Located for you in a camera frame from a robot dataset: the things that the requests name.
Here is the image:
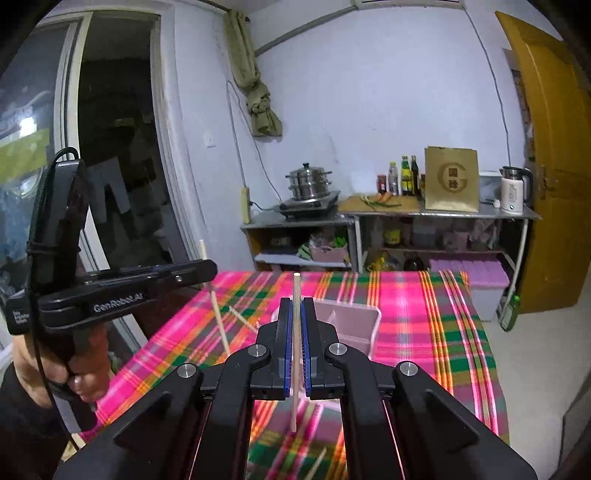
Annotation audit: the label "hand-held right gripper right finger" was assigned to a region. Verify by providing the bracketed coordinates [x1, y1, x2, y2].
[301, 298, 539, 480]

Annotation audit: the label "pink plaid tablecloth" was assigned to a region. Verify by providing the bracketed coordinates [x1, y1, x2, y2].
[78, 270, 511, 480]

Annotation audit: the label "olive knotted curtain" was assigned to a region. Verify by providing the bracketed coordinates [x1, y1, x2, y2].
[224, 10, 283, 138]

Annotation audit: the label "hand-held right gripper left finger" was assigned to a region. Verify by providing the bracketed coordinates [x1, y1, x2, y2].
[53, 298, 296, 480]

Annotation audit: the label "yellow wooden door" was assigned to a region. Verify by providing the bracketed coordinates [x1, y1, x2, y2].
[496, 11, 591, 315]

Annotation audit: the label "stainless steel steamer pot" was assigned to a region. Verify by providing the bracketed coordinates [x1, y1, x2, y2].
[285, 161, 333, 202]

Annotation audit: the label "white sliding door frame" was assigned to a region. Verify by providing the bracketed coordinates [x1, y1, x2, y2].
[54, 11, 206, 352]

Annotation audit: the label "wooden cutting board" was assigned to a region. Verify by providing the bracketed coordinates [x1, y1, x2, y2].
[345, 193, 422, 209]

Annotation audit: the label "tall metal shelf table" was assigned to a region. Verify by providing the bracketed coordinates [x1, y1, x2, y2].
[338, 203, 543, 296]

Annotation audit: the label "black induction cooker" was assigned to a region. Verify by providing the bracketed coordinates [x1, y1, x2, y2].
[273, 193, 341, 220]

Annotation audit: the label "long wall cable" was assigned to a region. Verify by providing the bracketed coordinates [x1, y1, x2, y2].
[463, 6, 512, 168]

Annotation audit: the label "hanging grey clothes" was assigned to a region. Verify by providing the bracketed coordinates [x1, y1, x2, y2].
[87, 156, 136, 214]

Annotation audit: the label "thin wall cable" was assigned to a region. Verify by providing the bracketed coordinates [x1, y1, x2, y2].
[226, 80, 280, 210]

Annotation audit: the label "low metal shelf table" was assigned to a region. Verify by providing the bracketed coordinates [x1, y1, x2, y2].
[239, 213, 359, 274]

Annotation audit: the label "grey wall pipe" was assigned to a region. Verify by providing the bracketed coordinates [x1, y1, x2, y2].
[255, 6, 357, 57]

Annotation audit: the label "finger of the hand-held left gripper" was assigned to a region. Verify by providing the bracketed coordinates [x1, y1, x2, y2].
[84, 259, 219, 315]

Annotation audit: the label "white electric kettle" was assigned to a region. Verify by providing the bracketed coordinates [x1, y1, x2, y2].
[501, 165, 534, 216]

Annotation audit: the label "gold paper bag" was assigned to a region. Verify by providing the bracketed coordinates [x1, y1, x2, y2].
[424, 146, 480, 213]

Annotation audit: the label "single light wooden chopstick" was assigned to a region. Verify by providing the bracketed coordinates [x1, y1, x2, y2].
[199, 239, 230, 356]
[291, 272, 300, 433]
[229, 305, 258, 332]

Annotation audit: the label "lilac lidded storage box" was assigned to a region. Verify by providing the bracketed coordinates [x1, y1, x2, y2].
[428, 258, 511, 322]

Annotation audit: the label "pink plastic utensil basket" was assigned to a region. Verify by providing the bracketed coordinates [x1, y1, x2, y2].
[271, 298, 382, 411]

